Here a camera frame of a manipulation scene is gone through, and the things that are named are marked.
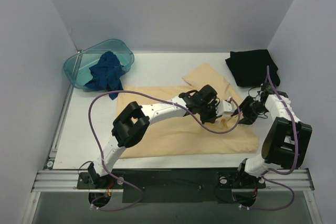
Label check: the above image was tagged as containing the beige t shirt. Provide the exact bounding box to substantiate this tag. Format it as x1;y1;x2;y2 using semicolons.
117;63;259;158

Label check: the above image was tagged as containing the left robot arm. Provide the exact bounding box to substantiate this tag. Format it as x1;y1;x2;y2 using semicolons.
88;85;225;188

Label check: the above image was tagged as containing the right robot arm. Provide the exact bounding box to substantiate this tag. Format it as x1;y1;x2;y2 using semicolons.
233;82;312;187

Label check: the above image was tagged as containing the black folded t shirt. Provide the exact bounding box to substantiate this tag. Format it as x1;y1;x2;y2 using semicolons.
225;49;280;88

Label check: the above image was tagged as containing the blue t shirt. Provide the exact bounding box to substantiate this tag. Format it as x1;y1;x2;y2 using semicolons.
85;51;123;91

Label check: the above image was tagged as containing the teal plastic basket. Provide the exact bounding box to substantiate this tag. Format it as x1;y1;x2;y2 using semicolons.
64;39;134;92

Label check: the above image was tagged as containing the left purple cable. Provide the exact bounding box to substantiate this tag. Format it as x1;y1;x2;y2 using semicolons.
88;90;241;211

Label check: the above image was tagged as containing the purple cable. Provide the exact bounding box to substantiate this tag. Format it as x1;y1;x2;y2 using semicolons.
233;65;302;210
88;90;241;211

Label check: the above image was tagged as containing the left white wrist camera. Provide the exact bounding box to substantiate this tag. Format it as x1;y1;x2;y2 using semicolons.
216;100;235;116

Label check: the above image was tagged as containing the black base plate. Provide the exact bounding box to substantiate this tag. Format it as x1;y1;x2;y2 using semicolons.
77;168;266;206

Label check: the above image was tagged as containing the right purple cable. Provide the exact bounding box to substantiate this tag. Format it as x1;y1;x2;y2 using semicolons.
233;65;302;210

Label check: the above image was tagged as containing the aluminium frame rail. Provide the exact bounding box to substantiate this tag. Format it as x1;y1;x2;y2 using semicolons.
32;169;314;193

